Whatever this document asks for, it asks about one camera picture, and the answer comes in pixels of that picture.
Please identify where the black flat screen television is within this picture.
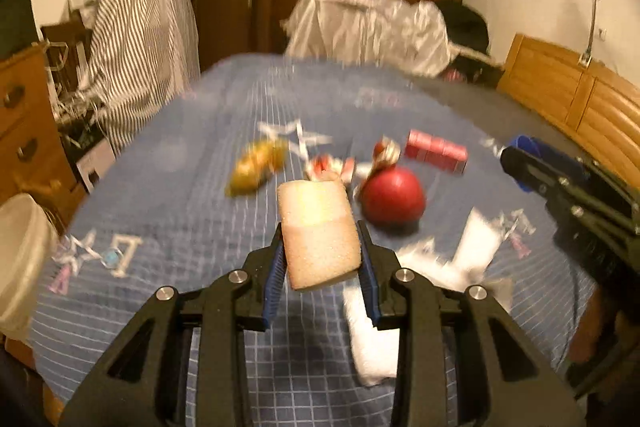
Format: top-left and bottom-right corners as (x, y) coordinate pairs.
(0, 0), (38, 58)

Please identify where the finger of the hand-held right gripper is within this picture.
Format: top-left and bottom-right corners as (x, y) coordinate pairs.
(501, 147), (576, 202)
(515, 135), (601, 180)

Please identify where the white plastic bucket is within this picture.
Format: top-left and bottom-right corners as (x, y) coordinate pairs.
(0, 193), (58, 342)

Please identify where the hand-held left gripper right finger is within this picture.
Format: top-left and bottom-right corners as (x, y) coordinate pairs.
(356, 219), (586, 427)

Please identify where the blue checked bedsheet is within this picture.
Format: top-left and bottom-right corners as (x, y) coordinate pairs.
(27, 54), (596, 427)

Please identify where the wooden headboard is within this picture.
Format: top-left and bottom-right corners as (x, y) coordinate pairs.
(497, 33), (640, 188)

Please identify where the red white wrapper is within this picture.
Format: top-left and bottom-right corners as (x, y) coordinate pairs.
(305, 154), (356, 185)

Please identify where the pink rectangular box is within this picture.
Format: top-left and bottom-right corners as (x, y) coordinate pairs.
(404, 129), (469, 175)

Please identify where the white foam strip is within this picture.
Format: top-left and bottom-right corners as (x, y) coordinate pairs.
(342, 287), (401, 388)

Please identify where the tangle of white cables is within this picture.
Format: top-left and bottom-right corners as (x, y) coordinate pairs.
(47, 42), (101, 132)

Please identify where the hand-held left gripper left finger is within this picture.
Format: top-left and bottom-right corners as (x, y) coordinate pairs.
(59, 222), (287, 427)

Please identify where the red ball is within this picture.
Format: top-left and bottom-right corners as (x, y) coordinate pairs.
(361, 167), (427, 225)

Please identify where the yellow snack wrapper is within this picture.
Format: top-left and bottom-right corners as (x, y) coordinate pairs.
(225, 138), (290, 198)

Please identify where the white satin cloth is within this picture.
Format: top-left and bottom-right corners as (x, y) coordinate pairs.
(282, 0), (458, 78)

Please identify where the striped grey white cloth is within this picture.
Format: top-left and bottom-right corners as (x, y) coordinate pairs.
(80, 0), (201, 152)

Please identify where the beige sponge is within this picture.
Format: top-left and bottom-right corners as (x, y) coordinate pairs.
(277, 179), (362, 292)

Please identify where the black cloth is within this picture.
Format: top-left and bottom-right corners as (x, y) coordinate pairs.
(435, 2), (493, 58)

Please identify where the wooden drawer dresser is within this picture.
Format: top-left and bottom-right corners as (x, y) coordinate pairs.
(0, 44), (88, 228)

